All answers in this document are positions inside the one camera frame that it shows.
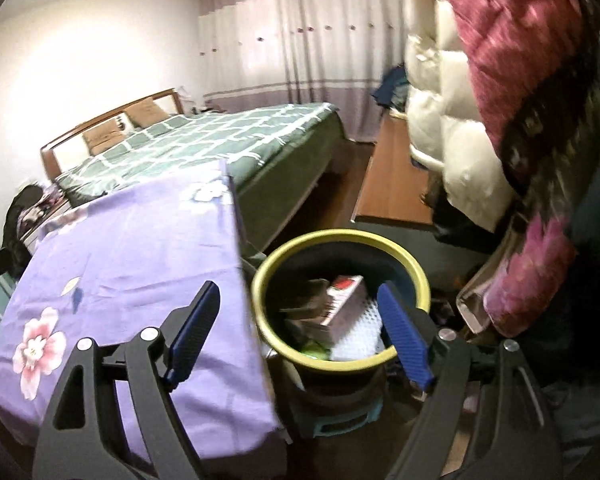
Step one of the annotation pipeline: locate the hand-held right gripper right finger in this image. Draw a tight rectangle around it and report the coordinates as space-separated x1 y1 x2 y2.
376 281 563 480

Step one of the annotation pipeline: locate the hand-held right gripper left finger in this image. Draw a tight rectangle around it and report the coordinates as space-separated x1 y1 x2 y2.
32 281 222 480

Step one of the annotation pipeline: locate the white foam net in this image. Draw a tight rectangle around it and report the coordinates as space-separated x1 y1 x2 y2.
330 294 388 362

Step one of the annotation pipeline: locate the white carton box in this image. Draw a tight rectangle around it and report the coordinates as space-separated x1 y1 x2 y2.
322 274 370 333

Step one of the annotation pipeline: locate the dark brown packet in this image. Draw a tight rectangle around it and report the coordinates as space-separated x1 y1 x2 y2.
280 280 331 321

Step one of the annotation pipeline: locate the yellow rimmed trash bin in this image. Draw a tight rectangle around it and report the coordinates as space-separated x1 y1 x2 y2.
251 230 431 406

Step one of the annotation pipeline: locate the dark clothes heap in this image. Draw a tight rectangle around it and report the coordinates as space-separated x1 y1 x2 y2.
4 184 46 281

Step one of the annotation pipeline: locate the white nightstand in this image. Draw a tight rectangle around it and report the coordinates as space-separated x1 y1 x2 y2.
22 200 73 256

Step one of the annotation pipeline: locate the beige bag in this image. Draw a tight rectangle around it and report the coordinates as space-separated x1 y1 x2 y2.
455 255 511 336

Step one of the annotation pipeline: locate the pink patterned cloth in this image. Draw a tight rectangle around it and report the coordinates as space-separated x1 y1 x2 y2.
27 185 66 221

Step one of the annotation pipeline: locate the purple floral tablecloth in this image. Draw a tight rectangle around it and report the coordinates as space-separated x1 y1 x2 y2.
0 160 286 456

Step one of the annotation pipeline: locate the teal plastic stool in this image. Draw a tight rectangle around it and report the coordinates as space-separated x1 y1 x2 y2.
280 360 386 443

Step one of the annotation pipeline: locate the black bag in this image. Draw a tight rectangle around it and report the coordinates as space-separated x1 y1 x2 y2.
420 175 496 251

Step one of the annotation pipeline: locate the pink fluffy garment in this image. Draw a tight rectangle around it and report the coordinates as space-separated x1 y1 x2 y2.
485 212 578 338

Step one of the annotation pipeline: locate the wooden desk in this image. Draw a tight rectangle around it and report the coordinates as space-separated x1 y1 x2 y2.
351 115 436 233

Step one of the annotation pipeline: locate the brown pillow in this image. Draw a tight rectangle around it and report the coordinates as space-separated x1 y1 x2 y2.
126 99 168 127
82 122 126 153

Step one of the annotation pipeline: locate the cream puffer jacket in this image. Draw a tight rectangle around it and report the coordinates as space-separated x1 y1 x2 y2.
402 0 518 233

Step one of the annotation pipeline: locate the green checkered bed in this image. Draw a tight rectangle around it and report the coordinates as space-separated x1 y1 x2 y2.
40 88 351 256

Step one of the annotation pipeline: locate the pile of folded clothes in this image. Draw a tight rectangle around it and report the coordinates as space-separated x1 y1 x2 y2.
372 62 411 111

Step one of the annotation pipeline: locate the pink and white curtain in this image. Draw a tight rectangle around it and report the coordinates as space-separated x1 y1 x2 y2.
192 0 413 143

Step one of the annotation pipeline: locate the red puffer jacket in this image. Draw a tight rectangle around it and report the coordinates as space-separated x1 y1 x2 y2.
437 0 588 151

